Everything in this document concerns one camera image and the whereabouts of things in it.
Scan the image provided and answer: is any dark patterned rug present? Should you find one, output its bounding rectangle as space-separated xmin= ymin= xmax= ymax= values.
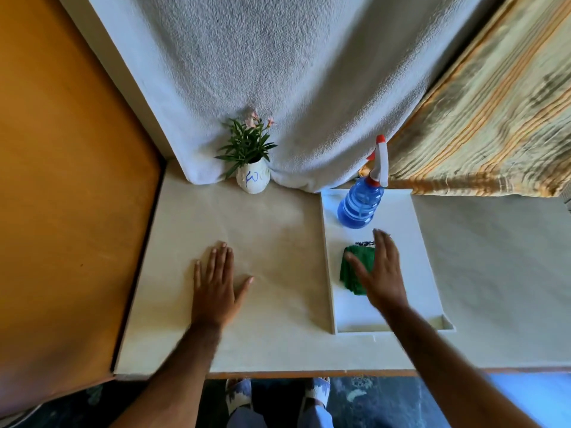
xmin=0 ymin=375 xmax=493 ymax=428

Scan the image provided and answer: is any green plant with pink flowers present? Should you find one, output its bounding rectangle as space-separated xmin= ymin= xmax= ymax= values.
xmin=215 ymin=110 xmax=278 ymax=179

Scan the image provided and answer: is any white vase with blue mark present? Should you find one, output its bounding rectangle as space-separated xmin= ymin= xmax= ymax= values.
xmin=236 ymin=158 xmax=271 ymax=194

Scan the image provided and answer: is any person's left leg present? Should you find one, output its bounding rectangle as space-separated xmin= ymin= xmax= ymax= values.
xmin=227 ymin=405 xmax=269 ymax=428

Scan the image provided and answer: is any striped yellow curtain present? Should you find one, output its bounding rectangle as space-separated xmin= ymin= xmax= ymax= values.
xmin=359 ymin=0 xmax=571 ymax=199

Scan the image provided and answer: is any person's left forearm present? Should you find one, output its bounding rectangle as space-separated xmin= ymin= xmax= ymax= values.
xmin=109 ymin=323 xmax=222 ymax=428

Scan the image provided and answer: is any green cloth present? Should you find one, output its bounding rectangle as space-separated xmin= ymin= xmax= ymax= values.
xmin=339 ymin=245 xmax=378 ymax=297

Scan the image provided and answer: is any person's right slipper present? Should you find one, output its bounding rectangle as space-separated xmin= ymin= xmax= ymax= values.
xmin=302 ymin=377 xmax=331 ymax=411

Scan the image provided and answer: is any person's slipper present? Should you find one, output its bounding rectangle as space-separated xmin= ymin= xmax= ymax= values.
xmin=302 ymin=377 xmax=331 ymax=411
xmin=225 ymin=379 xmax=253 ymax=416

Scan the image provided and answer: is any person's right forearm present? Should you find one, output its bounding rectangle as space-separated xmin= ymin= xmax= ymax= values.
xmin=379 ymin=302 xmax=542 ymax=428

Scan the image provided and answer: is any white tray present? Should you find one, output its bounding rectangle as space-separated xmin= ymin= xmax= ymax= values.
xmin=320 ymin=188 xmax=457 ymax=336

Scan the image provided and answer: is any person's left slipper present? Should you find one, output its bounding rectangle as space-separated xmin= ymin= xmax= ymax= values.
xmin=225 ymin=379 xmax=253 ymax=416

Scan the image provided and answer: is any person's right hand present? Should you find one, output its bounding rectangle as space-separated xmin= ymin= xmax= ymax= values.
xmin=344 ymin=228 xmax=410 ymax=314

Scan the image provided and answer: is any person's left hand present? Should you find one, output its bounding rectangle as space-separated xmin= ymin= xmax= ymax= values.
xmin=192 ymin=242 xmax=255 ymax=328

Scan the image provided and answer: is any orange wooden door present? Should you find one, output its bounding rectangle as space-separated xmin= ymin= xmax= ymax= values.
xmin=0 ymin=0 xmax=162 ymax=417

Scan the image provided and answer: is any white hanging towel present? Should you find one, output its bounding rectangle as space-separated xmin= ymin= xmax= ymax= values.
xmin=85 ymin=0 xmax=509 ymax=193

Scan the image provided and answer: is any blue spray bottle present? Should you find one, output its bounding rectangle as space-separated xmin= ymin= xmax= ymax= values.
xmin=337 ymin=135 xmax=390 ymax=229

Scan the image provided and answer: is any person's leg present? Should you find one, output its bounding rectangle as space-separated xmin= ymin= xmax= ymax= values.
xmin=227 ymin=405 xmax=269 ymax=428
xmin=296 ymin=403 xmax=334 ymax=428

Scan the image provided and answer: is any person's right leg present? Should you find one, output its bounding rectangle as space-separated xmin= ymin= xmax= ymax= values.
xmin=296 ymin=403 xmax=334 ymax=428

